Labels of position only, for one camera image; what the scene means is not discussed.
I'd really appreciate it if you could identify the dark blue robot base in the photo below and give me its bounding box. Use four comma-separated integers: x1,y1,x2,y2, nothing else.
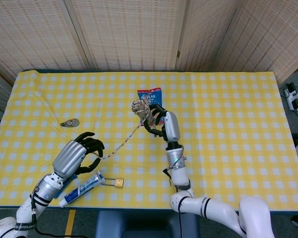
94,210,201,238

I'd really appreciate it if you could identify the dark blue pouch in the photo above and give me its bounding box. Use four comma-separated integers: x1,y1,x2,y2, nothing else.
54,173,78,199

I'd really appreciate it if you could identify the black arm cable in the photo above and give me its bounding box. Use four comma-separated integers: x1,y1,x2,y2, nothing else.
31,190,73,238
163,167,183,238

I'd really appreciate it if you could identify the white power strip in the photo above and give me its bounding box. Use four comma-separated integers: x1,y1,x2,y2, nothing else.
284,83,298,112

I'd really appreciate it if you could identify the beige speckled rope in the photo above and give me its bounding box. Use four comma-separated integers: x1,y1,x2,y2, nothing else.
99,95,157,160

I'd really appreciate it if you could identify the brass padlock long shackle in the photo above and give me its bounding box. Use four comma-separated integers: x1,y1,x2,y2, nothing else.
101,177,125,188

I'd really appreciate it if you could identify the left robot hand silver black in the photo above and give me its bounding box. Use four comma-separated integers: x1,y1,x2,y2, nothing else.
52,131,105,179

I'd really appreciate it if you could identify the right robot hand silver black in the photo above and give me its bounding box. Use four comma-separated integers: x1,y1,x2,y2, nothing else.
143,104,181,143

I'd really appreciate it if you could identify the blue red snack bag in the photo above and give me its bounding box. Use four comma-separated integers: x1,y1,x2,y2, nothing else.
137,87,165,124

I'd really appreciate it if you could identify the white blue toothpaste tube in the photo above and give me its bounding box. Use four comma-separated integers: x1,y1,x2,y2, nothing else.
58,171,106,208

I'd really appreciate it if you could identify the yellow white checkered tablecloth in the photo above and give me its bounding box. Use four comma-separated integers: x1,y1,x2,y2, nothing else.
0,70,297,211

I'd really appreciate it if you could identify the yellow floor tape strip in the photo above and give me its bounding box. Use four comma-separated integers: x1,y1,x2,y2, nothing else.
64,209,76,238

